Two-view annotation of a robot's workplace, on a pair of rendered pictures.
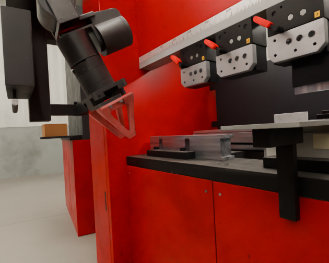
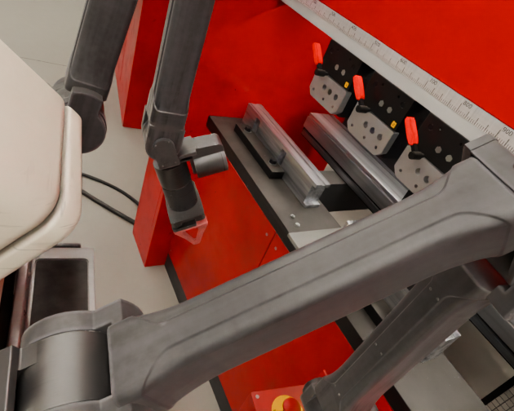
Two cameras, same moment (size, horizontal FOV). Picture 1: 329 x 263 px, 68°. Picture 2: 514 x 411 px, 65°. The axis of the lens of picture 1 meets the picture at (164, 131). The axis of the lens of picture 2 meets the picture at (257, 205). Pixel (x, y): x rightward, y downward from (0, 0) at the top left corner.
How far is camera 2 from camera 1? 0.60 m
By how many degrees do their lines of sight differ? 35
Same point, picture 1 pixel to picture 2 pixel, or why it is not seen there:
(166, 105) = (292, 59)
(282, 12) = (436, 136)
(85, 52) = (176, 186)
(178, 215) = (235, 227)
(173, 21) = not seen: outside the picture
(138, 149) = (227, 110)
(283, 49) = (409, 173)
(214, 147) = (303, 187)
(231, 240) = not seen: hidden behind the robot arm
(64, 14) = (166, 163)
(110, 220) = not seen: hidden behind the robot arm
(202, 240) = (245, 264)
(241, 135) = (352, 167)
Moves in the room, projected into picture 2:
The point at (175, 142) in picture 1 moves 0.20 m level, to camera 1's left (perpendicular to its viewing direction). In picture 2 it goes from (271, 141) to (218, 120)
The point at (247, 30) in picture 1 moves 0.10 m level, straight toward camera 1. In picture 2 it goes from (401, 112) to (393, 121)
